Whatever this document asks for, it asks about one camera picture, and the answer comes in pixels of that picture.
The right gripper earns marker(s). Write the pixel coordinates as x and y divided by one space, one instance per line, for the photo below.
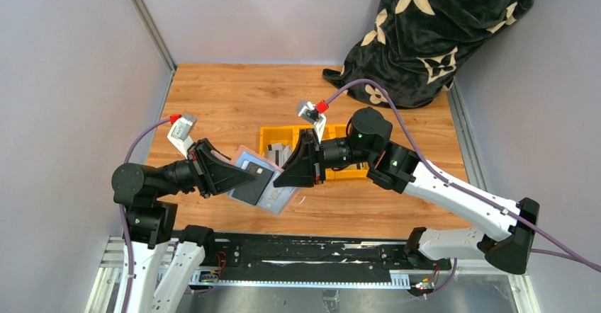
314 156

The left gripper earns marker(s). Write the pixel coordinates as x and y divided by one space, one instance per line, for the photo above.
200 168

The beige leather card holder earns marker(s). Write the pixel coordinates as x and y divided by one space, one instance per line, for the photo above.
261 192

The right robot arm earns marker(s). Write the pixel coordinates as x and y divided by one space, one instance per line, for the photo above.
502 231

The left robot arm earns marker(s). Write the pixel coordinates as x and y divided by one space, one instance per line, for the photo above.
149 224

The silver cards in bin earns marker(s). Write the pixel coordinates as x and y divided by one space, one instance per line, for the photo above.
278 153

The yellow bin with silver cards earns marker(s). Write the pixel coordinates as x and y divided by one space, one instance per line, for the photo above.
274 134

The yellow bin with black card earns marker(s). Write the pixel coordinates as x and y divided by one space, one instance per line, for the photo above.
331 131

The black floral blanket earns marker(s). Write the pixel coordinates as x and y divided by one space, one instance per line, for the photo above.
415 48

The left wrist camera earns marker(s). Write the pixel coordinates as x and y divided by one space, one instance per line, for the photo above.
180 132

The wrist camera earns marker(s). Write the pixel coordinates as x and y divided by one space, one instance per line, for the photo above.
180 132
313 113

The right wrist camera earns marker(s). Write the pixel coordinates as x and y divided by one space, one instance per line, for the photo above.
313 113

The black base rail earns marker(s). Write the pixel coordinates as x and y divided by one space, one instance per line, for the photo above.
281 260

